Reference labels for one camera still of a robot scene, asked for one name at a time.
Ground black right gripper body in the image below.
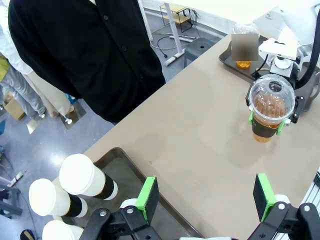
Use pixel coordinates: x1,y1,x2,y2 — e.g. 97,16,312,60
252,71,301,97

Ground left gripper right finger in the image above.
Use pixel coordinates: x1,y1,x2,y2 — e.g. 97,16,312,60
249,173,320,240

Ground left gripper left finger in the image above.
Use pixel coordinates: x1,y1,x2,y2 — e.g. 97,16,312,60
79,175,161,240

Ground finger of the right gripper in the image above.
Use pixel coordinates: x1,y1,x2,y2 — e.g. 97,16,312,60
275,94,305,137
245,86,256,127

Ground iced coffee cup dome lid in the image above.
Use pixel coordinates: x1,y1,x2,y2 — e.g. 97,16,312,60
248,73,296,143
231,23,261,70

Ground white paper cup black sleeve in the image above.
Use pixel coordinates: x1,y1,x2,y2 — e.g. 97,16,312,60
59,153,119,201
28,178,89,218
41,219,85,240

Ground dark grey serving tray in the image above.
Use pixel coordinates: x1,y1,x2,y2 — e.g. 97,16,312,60
218,34,320,112
52,146,208,240

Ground grey plastic stool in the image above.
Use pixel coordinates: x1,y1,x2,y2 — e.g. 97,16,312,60
183,37,217,68

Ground white power strip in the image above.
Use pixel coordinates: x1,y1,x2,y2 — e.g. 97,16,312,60
169,34,199,41
7,170,26,188

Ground grey metal stand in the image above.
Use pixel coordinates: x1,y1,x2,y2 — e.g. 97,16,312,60
0,174,23,219

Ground person in beige trousers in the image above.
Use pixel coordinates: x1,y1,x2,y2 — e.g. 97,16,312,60
22,72,76,118

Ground person in black cardigan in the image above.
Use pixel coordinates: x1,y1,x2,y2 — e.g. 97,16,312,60
7,0,167,123

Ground brown cardboard box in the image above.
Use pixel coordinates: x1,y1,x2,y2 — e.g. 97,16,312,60
3,97,26,121

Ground person in grey trousers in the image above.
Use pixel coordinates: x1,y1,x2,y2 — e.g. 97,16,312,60
0,6,47,121

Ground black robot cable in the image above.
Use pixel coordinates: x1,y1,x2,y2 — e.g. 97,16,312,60
294,44,320,90

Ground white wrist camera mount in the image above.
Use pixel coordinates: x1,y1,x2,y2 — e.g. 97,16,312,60
258,38,301,77

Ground aluminium frame profile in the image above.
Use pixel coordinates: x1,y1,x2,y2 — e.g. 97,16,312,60
299,172,320,213

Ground white frame table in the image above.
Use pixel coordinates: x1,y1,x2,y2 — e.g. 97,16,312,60
163,2,186,67

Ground black floor cable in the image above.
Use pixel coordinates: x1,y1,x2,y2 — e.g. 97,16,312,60
156,36,187,59

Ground black wire shelf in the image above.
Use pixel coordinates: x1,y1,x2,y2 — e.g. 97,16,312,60
159,2,198,33

